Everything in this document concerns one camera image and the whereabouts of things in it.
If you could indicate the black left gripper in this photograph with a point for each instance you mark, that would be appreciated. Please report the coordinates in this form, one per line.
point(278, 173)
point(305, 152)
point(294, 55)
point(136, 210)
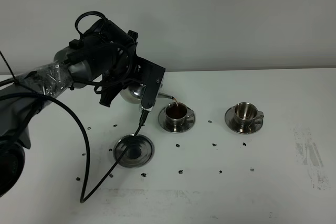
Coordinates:
point(142, 72)

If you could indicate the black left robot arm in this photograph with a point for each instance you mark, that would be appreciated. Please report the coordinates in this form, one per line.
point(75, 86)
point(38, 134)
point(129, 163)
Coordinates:
point(104, 57)

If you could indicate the stainless steel teapot saucer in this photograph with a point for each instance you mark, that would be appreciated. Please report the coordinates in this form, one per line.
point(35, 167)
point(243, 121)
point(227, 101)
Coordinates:
point(139, 151)

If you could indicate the left stainless steel teacup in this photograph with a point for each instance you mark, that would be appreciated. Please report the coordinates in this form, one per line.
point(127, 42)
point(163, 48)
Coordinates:
point(178, 114)

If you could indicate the stainless steel teacup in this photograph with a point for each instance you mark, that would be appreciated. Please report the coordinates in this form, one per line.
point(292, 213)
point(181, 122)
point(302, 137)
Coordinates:
point(178, 114)
point(245, 114)

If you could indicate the left stainless steel saucer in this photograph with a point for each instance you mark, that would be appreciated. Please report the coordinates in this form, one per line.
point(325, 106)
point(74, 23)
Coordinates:
point(173, 129)

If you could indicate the right stainless steel saucer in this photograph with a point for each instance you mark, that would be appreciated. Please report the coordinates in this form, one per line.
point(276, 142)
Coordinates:
point(236, 127)

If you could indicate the right stainless steel teacup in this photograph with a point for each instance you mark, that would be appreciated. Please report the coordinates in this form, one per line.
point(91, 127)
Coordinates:
point(245, 114)

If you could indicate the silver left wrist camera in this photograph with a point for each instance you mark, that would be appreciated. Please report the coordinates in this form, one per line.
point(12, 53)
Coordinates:
point(148, 96)

